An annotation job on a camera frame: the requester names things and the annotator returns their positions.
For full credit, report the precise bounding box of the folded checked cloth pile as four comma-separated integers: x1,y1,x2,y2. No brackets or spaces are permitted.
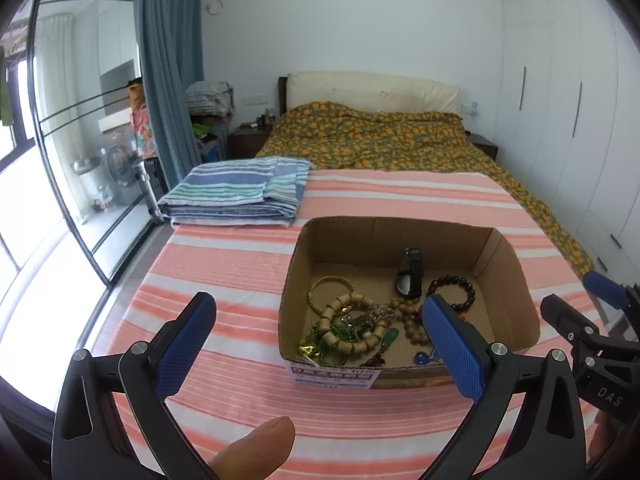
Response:
186,80,235,117

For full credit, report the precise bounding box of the silver pendant keychain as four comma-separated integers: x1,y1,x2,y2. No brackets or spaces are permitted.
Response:
340,304,396,334

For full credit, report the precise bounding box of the gold chain bangle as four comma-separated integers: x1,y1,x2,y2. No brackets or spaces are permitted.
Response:
307,275,355,315

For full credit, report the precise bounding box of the black framed glass door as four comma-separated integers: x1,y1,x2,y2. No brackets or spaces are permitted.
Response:
27,0,167,286

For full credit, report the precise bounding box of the printed cardboard box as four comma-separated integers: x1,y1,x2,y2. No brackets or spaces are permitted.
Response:
279,217,540,389

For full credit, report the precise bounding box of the round brown bead bracelet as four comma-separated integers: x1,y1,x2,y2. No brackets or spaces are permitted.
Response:
388,294,434,347

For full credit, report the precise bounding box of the green gold trinket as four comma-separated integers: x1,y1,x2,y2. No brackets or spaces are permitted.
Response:
297,323,355,366

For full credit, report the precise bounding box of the folded blue striped blanket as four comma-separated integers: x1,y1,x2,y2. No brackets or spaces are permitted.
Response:
158,157,311,226

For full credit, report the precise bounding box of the blue grey curtain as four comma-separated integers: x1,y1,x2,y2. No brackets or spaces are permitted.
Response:
134,0,204,188

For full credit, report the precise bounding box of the cream headboard pillow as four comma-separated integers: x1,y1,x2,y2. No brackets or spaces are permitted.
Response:
279,70,461,114

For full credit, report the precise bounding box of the left hand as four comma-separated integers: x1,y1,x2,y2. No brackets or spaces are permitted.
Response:
208,416,295,480

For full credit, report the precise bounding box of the black bead bracelet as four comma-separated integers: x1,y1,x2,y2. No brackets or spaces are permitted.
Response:
425,272,478,313

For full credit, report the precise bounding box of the right dark nightstand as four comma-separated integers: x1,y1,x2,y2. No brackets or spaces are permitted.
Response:
468,132,499,162

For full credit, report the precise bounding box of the cylinder wooden bead bracelet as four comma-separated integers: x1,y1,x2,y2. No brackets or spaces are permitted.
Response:
316,292,391,356

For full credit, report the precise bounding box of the dark wooden nightstand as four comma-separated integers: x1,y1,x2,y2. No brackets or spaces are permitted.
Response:
227,127,271,159

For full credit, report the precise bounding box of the orange floral duvet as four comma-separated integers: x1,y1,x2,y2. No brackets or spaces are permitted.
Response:
258,102,596,276

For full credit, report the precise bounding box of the white wardrobe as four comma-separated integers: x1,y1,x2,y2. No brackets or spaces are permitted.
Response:
495,0,639,281

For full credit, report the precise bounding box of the blue bead jewelry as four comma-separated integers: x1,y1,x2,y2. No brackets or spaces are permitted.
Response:
413,348,442,366

